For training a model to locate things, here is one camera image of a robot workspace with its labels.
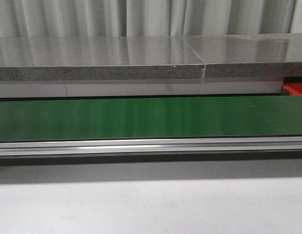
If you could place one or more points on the white panel under slabs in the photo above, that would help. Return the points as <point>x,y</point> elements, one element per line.
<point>68,89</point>

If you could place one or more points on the white pleated curtain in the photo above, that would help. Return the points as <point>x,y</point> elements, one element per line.
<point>59,18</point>

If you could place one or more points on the aluminium conveyor side rail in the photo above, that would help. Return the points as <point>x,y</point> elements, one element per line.
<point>150,145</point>

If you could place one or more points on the green conveyor belt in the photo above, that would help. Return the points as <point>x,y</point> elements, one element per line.
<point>163,117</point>

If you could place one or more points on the red plastic bin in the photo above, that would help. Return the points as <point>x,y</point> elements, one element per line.
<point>293,88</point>

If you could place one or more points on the grey stone slab left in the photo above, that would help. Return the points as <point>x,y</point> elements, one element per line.
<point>97,58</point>

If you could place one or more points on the grey stone slab right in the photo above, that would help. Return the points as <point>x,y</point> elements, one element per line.
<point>241,56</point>

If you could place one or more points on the grey stone slab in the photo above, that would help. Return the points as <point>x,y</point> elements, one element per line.
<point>241,56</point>
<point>97,58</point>

